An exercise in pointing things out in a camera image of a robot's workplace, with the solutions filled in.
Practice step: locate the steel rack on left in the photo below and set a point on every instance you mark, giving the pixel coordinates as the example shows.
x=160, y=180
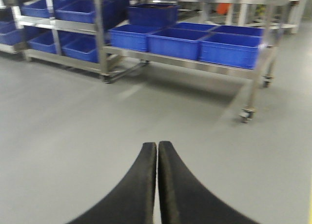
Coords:
x=68, y=32

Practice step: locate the dark blue bin on cart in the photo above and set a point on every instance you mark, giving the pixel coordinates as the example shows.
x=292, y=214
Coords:
x=154, y=15

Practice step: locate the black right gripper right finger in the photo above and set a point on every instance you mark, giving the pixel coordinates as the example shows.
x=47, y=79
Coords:
x=184, y=199

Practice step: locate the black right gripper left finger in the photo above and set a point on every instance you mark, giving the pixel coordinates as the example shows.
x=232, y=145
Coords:
x=132, y=200

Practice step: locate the steel cart with wheels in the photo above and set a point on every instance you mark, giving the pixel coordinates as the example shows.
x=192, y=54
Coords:
x=265, y=60

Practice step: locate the blue bin on cart right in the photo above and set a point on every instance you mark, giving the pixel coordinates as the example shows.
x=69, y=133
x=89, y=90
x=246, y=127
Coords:
x=230, y=49

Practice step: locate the blue bin on cart left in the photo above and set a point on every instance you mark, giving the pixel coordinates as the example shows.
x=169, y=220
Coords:
x=132, y=37

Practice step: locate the blue bin on cart middle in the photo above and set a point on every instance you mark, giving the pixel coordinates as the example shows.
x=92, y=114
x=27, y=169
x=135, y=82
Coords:
x=179, y=43

